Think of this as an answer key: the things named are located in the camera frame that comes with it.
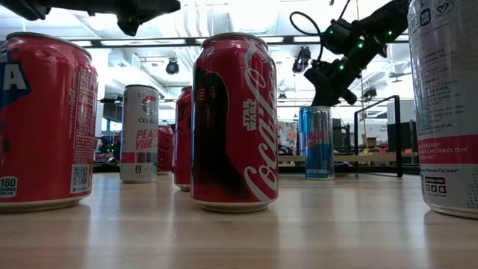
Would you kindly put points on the black overhead crossbar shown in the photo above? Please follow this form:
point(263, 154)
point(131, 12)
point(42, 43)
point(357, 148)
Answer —
point(149, 42)

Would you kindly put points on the black background monitor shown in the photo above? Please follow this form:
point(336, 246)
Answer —
point(409, 136)

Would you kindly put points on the black ceiling dome camera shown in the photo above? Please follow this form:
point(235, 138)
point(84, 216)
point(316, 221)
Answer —
point(172, 67)

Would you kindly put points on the wooden shelf with black frame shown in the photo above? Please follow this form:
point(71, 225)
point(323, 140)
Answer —
point(373, 158)

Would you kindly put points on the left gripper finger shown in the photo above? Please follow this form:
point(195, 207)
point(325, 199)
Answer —
point(164, 6)

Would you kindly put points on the white Celsius Peach Vibe can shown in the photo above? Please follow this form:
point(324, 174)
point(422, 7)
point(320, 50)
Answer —
point(139, 149)

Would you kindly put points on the red Fanta can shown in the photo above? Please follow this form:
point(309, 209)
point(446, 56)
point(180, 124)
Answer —
point(45, 130)

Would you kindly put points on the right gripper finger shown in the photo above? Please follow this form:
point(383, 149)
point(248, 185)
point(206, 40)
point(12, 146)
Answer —
point(320, 98)
point(334, 98)

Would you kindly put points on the red can black Coca-Cola script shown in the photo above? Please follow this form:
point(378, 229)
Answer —
point(165, 149)
point(183, 142)

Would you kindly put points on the hanging black ceiling camera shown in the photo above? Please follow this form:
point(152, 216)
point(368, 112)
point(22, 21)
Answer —
point(301, 60)

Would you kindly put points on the blue silver Red Bull can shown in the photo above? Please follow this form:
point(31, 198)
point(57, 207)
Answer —
point(319, 149)

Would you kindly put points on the red Star Wars Coca-Cola can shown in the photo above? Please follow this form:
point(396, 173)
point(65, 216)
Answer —
point(231, 130)

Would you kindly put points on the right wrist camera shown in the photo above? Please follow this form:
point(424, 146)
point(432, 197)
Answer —
point(338, 35)

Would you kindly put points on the black aluminium rig frame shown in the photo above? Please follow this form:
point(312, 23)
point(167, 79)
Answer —
point(108, 169)

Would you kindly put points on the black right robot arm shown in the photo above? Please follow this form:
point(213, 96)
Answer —
point(388, 18)

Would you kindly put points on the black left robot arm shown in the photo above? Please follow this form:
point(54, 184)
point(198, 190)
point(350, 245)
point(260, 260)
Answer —
point(56, 6)

